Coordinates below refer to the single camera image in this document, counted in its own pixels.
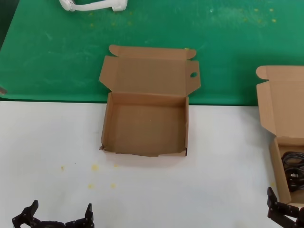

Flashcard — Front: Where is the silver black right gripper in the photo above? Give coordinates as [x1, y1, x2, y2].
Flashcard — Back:
[266, 187, 304, 228]

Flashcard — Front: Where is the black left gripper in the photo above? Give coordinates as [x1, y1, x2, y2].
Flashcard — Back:
[11, 199, 95, 228]

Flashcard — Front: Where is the black cable bundle with plug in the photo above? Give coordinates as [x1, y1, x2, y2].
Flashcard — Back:
[285, 165, 304, 193]

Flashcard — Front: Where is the open cardboard box without hole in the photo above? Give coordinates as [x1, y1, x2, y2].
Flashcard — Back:
[256, 65, 304, 208]

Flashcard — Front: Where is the open cardboard box with hole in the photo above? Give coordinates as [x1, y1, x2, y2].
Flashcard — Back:
[98, 44, 202, 158]

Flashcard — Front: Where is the white curved plastic object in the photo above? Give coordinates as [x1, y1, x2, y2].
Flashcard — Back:
[58, 0, 128, 12]

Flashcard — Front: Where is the green table mat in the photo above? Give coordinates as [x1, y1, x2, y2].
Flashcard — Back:
[0, 0, 304, 107]

